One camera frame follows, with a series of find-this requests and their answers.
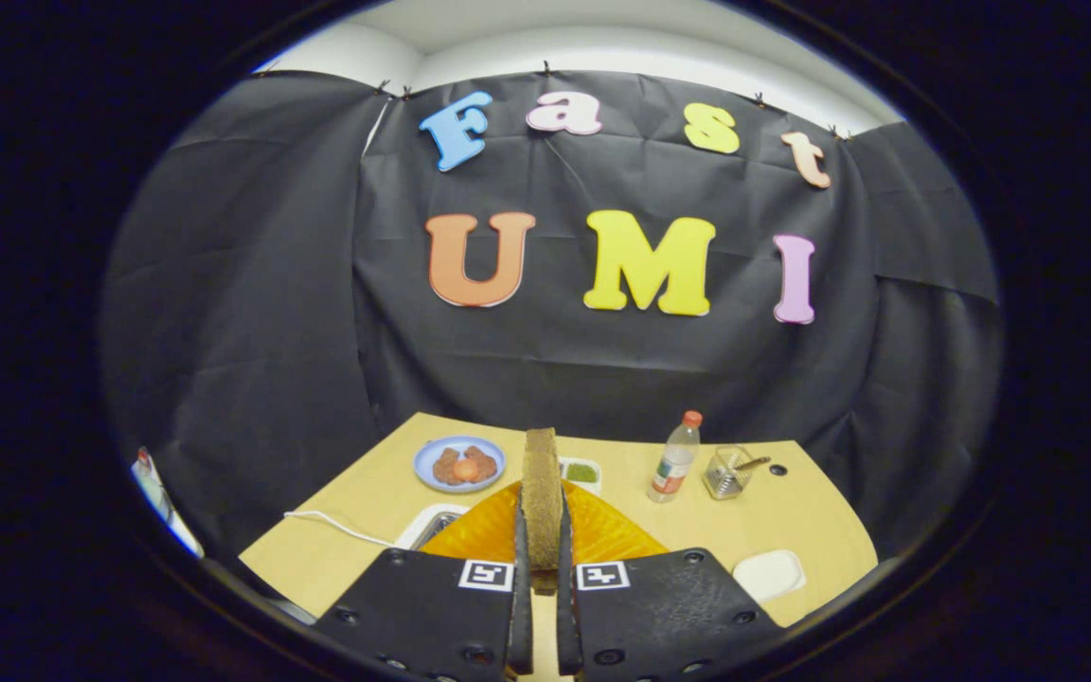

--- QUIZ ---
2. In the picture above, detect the white seasoning tray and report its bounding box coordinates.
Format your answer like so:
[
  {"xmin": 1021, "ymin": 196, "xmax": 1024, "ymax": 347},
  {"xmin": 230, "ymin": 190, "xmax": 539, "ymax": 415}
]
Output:
[{"xmin": 560, "ymin": 458, "xmax": 603, "ymax": 495}]

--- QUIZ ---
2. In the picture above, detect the white toaster cable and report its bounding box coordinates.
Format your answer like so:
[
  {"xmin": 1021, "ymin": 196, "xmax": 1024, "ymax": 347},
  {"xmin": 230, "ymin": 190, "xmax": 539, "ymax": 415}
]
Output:
[{"xmin": 282, "ymin": 510, "xmax": 397, "ymax": 548}]

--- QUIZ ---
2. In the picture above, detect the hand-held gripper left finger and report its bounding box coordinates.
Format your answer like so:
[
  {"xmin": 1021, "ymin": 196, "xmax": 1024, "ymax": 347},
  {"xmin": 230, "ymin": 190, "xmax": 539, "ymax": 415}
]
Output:
[{"xmin": 312, "ymin": 480, "xmax": 535, "ymax": 682}]

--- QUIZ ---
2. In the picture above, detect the blue plate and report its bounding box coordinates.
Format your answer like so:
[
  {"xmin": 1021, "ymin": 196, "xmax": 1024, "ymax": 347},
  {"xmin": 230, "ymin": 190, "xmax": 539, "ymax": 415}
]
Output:
[{"xmin": 413, "ymin": 435, "xmax": 507, "ymax": 494}]

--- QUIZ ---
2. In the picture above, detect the metal mesh holder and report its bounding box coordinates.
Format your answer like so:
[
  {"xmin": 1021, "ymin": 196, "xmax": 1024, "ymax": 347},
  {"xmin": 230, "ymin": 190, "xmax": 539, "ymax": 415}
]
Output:
[{"xmin": 703, "ymin": 445, "xmax": 755, "ymax": 501}]

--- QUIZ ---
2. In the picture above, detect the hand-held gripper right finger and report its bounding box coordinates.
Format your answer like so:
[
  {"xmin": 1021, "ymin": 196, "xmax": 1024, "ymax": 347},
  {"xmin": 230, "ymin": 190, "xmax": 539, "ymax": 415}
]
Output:
[{"xmin": 557, "ymin": 480, "xmax": 788, "ymax": 682}]

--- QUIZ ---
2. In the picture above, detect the white toaster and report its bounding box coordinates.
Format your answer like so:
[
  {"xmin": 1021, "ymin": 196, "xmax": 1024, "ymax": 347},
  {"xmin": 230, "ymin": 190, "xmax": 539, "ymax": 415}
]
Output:
[{"xmin": 394, "ymin": 503, "xmax": 471, "ymax": 552}]

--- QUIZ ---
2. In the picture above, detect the clear plastic bottle red cap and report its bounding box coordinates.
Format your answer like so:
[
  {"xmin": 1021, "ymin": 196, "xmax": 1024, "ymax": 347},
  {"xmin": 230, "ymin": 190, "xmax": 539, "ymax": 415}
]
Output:
[{"xmin": 647, "ymin": 410, "xmax": 703, "ymax": 504}]

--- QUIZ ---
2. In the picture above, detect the brown bread slice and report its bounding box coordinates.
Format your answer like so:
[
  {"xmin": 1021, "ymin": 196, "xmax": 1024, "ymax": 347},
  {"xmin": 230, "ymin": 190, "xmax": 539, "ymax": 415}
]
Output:
[{"xmin": 524, "ymin": 427, "xmax": 563, "ymax": 596}]

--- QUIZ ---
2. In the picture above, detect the white blue-edged object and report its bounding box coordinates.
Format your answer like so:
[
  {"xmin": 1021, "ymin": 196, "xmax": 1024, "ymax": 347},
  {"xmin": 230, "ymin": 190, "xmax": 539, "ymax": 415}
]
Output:
[{"xmin": 132, "ymin": 447, "xmax": 206, "ymax": 560}]

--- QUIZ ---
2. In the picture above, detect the white plate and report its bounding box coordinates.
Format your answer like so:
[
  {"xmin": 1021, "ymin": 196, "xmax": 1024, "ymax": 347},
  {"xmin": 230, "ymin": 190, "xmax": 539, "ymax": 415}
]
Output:
[{"xmin": 733, "ymin": 549, "xmax": 807, "ymax": 604}]

